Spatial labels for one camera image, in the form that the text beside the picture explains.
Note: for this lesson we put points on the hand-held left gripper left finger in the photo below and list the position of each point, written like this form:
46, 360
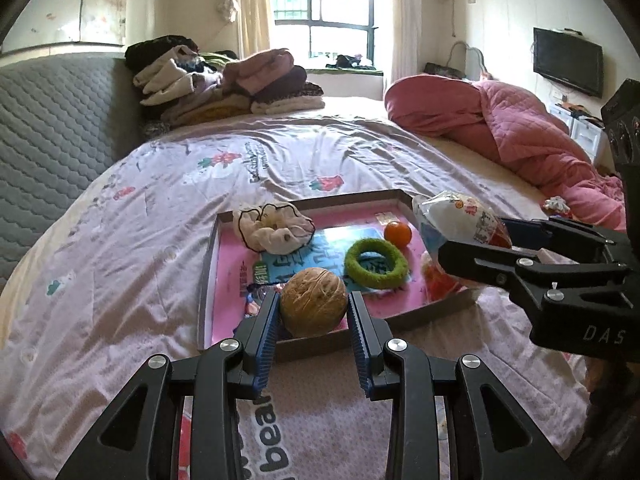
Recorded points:
267, 345

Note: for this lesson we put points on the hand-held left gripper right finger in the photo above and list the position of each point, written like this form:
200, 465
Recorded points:
357, 345

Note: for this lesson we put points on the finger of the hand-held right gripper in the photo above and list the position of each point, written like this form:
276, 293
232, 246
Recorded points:
480, 262
522, 232

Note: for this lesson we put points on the red snack packet blue trim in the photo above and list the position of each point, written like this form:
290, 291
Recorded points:
440, 282

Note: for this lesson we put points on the white snack bag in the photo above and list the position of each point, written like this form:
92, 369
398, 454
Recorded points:
457, 217

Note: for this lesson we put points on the tan walnut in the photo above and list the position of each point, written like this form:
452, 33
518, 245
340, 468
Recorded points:
312, 302

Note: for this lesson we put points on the large orange mandarin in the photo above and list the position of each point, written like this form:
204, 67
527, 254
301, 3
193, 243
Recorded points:
397, 234

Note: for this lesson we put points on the cream scrunchie with black edge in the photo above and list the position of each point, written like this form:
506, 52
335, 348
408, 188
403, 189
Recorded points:
272, 232

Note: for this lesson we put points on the pink quilt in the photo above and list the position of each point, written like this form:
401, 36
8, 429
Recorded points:
430, 105
540, 145

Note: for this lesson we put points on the white drawer cabinet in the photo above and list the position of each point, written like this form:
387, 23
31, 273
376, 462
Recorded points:
582, 132

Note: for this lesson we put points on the pink strawberry print bedsheet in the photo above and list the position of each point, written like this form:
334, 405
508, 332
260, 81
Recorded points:
125, 260

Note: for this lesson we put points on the black flat television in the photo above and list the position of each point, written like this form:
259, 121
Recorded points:
567, 60

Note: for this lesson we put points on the dark cloth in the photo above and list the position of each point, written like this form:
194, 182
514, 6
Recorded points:
350, 61

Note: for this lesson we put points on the cream curtain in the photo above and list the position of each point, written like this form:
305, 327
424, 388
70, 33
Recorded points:
252, 5
407, 15

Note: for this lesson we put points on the pile of folded clothes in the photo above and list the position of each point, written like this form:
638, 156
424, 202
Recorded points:
225, 85

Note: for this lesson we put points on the grey quilted mattress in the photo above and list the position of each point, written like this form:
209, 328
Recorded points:
55, 150

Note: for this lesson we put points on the white curved metal frame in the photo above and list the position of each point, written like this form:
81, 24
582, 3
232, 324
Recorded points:
477, 57

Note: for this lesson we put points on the window with dark frame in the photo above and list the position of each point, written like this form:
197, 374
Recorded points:
325, 5

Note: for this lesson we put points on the blossom painted wall panel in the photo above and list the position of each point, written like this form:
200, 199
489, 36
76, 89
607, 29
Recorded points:
60, 5

